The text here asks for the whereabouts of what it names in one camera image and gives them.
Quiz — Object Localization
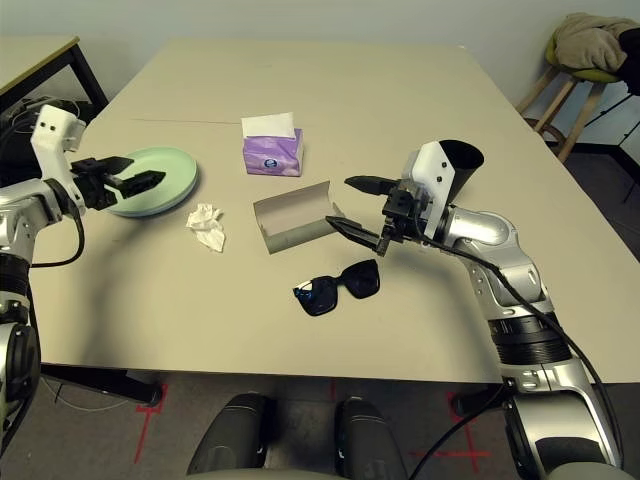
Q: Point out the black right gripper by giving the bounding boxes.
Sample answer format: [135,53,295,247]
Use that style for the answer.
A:
[324,174,433,257]

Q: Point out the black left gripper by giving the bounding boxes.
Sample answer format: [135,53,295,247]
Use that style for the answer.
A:
[69,156,167,211]

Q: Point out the light green plate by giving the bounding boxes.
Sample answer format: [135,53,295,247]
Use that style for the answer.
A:
[107,145,200,217]

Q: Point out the grey glasses case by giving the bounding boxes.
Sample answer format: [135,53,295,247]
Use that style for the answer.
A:
[252,180,347,256]

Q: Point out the black sunglasses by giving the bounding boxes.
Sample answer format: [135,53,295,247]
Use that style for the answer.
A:
[292,258,381,318]

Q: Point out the purple tissue box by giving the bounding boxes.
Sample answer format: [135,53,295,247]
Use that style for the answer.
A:
[242,128,305,177]

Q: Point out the black plastic cup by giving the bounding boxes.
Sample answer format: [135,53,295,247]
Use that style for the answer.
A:
[438,139,485,204]

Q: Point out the black fabric bag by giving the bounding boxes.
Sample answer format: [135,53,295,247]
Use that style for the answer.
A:
[0,97,99,184]

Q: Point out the white tissue sheet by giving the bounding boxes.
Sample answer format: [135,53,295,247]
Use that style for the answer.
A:
[240,111,296,140]

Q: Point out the black table foot bar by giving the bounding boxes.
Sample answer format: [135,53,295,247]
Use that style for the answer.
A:
[39,363,166,405]
[449,387,506,416]

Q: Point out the grey robot right leg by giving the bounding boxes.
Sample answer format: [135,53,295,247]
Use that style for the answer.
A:
[335,395,410,480]

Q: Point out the grey robot leg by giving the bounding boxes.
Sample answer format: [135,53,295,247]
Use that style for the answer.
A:
[187,393,274,476]
[335,395,410,480]

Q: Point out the grey robot left leg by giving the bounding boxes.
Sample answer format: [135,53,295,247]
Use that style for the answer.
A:
[187,393,274,476]

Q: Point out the wooden stool green seat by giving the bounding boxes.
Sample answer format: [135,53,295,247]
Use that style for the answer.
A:
[515,37,626,164]

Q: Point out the beige cloth bundle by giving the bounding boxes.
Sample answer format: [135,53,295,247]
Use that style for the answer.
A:
[552,12,640,71]

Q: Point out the black tripod stand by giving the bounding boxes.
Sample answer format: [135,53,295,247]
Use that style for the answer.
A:
[589,27,640,204]

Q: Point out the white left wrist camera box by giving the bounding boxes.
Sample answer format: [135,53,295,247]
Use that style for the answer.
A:
[30,104,87,215]

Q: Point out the beige side table black frame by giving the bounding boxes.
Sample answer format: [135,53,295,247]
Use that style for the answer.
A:
[0,34,110,119]

